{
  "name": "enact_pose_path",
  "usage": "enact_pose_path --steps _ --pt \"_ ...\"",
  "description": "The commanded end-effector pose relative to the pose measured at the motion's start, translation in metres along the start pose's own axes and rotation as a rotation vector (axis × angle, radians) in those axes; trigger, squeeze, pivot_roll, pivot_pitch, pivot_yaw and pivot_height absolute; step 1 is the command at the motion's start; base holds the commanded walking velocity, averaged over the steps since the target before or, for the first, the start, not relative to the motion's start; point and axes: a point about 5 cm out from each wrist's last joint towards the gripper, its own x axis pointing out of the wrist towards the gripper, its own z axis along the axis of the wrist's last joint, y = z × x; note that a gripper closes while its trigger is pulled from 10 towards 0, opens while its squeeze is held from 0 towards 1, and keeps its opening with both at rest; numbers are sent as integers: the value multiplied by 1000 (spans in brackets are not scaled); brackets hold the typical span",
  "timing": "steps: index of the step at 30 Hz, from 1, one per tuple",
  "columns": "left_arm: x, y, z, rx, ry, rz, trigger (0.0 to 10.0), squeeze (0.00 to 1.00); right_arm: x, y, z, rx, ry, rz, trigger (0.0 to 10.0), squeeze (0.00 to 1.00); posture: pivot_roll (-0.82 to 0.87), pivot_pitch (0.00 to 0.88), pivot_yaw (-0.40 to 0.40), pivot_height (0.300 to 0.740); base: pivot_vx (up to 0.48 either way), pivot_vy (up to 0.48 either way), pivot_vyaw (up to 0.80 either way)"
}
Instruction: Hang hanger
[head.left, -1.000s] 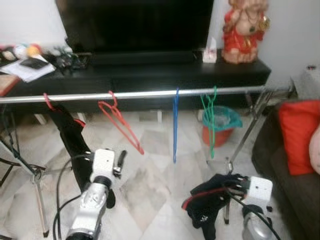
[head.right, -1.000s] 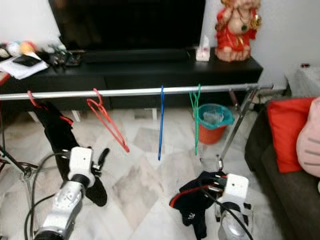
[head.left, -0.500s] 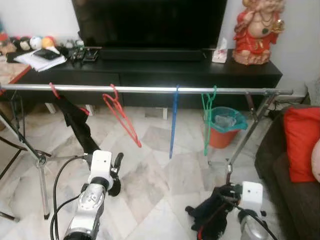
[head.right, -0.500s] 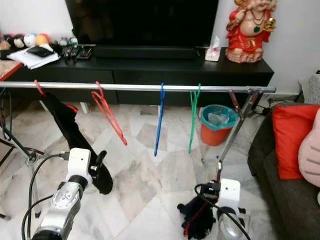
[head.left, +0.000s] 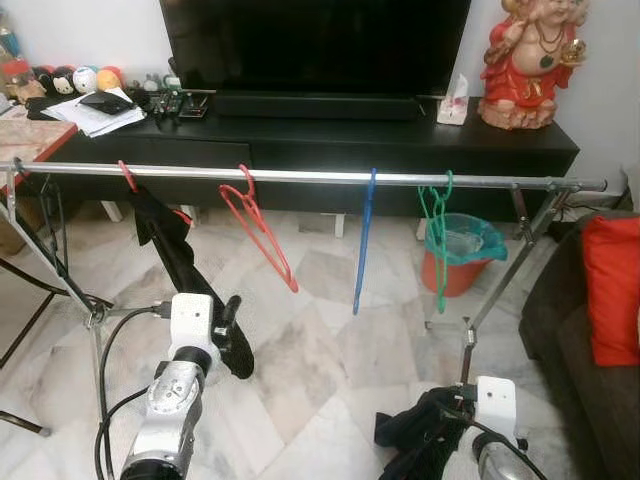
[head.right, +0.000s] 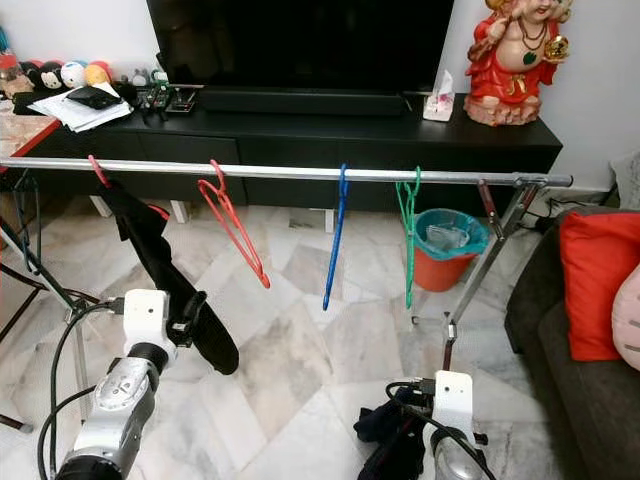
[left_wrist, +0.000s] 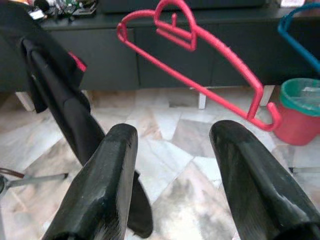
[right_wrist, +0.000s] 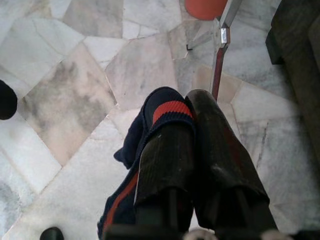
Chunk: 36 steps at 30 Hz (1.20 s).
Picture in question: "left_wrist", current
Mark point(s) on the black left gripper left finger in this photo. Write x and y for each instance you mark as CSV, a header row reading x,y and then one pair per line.
x,y
105,180

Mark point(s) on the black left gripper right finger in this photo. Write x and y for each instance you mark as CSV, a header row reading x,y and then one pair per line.
x,y
255,190

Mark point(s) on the red plastic hanger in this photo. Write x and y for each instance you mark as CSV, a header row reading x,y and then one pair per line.
x,y
257,100
78,63

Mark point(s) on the black t-shirt white print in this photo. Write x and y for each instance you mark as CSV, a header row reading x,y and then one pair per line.
x,y
62,100

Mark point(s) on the blue plastic hanger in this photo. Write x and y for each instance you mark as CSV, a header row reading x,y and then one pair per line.
x,y
282,25

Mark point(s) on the silver metal clothes rack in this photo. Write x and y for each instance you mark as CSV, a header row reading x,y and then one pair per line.
x,y
37,180

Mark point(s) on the red bucket green liner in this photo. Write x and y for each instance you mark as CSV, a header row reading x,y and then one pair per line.
x,y
297,125

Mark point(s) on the black TV cabinet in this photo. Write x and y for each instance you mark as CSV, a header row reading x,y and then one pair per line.
x,y
105,62

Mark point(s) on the small electronics pile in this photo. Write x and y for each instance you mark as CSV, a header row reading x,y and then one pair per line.
x,y
62,10

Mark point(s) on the black soundbar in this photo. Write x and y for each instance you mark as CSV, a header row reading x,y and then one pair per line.
x,y
225,5

